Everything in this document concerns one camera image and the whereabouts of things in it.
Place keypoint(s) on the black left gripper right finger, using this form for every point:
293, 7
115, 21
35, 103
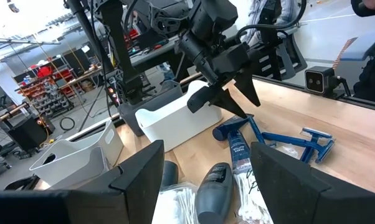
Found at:
284, 186

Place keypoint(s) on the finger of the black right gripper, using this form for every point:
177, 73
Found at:
226, 102
248, 87

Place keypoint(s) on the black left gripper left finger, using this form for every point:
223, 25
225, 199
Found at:
137, 186

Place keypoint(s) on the dark grey travel bottle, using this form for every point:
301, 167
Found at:
170, 174
214, 193

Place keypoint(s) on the clear vanity pack bag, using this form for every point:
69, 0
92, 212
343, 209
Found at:
249, 202

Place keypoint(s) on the blue disposable razor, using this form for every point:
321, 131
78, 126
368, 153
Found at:
255, 129
324, 152
287, 140

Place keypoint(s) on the clear bag white cotton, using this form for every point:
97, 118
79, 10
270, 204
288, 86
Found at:
175, 205

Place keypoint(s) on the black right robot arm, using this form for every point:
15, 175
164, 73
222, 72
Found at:
119, 46

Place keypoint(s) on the background workbench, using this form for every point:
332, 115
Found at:
156, 53

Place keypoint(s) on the dark grey equipment stand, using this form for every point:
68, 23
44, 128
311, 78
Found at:
287, 62

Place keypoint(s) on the large white plastic bin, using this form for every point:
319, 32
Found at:
175, 124

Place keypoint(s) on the person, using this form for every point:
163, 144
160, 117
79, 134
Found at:
256, 12
374, 77

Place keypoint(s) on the black box on floor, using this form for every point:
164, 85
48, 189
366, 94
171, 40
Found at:
28, 133

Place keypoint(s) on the parts shelf rack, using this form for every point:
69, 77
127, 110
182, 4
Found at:
47, 93

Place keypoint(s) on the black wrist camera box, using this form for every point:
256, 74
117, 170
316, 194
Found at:
231, 59

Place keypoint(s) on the black table-level camera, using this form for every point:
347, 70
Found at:
315, 81

